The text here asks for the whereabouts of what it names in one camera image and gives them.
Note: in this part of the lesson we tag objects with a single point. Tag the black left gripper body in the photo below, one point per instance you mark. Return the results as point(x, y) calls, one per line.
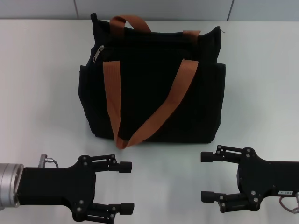
point(56, 184)

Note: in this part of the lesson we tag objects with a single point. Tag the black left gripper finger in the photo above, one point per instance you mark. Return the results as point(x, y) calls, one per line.
point(123, 167)
point(126, 208)

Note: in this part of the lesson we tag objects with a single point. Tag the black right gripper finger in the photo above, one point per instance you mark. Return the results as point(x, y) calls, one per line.
point(208, 196)
point(206, 156)

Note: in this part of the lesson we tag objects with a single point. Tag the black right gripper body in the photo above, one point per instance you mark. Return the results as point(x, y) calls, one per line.
point(264, 173)

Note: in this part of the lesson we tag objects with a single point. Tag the silver zipper pull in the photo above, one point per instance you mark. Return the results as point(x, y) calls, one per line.
point(97, 54)

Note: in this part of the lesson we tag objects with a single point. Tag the white and silver left arm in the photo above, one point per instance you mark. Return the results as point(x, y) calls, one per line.
point(9, 184)

